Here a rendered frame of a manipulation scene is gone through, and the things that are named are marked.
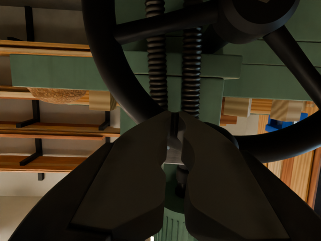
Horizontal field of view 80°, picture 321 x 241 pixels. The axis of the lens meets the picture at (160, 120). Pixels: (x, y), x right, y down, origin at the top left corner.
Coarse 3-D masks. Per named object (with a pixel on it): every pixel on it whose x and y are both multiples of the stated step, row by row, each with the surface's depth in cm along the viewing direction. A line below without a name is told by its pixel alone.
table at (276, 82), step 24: (24, 72) 36; (48, 72) 36; (72, 72) 35; (96, 72) 35; (144, 72) 26; (168, 72) 26; (216, 72) 25; (240, 72) 25; (264, 72) 34; (288, 72) 34; (240, 96) 35; (264, 96) 35; (288, 96) 35
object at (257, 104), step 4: (88, 92) 52; (84, 96) 52; (88, 96) 52; (76, 100) 52; (80, 100) 52; (84, 100) 52; (88, 100) 52; (252, 100) 50; (256, 100) 50; (260, 100) 50; (264, 100) 50; (268, 100) 50; (252, 104) 50; (256, 104) 50; (260, 104) 50; (264, 104) 50; (268, 104) 50; (252, 108) 51; (256, 108) 51; (260, 108) 50; (264, 108) 50; (268, 108) 50
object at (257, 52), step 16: (128, 48) 34; (144, 48) 34; (176, 48) 34; (224, 48) 34; (240, 48) 33; (256, 48) 33; (304, 48) 33; (320, 48) 33; (256, 64) 34; (272, 64) 34; (320, 64) 33
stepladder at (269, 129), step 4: (268, 116) 129; (300, 116) 110; (304, 116) 110; (268, 120) 129; (272, 120) 127; (276, 120) 126; (280, 120) 126; (268, 124) 128; (272, 124) 127; (276, 124) 126; (280, 124) 127; (284, 124) 112; (288, 124) 111; (268, 128) 125; (272, 128) 121; (276, 128) 117; (280, 128) 117
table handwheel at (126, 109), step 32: (96, 0) 16; (224, 0) 15; (256, 0) 14; (288, 0) 14; (96, 32) 16; (128, 32) 16; (160, 32) 17; (224, 32) 17; (256, 32) 15; (288, 32) 16; (96, 64) 17; (128, 64) 18; (288, 64) 17; (128, 96) 17; (320, 96) 17; (288, 128) 18; (320, 128) 17
